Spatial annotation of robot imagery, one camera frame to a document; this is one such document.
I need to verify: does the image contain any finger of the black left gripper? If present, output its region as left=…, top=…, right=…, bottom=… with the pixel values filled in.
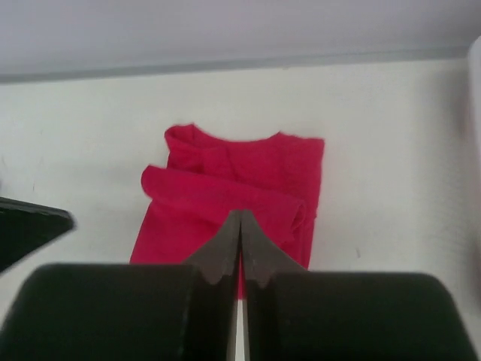
left=1, top=197, right=74, bottom=272

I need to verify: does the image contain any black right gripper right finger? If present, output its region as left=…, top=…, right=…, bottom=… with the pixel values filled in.
left=240, top=211, right=310, bottom=360

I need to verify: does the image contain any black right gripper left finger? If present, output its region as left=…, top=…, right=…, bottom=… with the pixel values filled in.
left=180, top=211, right=241, bottom=360

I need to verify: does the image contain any magenta t shirt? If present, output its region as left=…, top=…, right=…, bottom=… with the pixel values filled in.
left=129, top=123, right=326, bottom=302

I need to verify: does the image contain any white perforated plastic basket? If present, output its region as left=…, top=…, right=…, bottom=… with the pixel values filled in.
left=466, top=37, right=480, bottom=156

